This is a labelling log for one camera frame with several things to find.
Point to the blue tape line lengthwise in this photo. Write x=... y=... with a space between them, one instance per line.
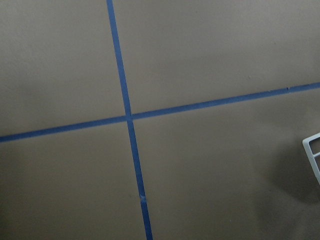
x=129 y=120

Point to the blue tape line crosswise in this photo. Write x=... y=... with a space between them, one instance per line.
x=159 y=112

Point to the white wire cup rack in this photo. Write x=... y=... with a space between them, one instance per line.
x=312 y=156

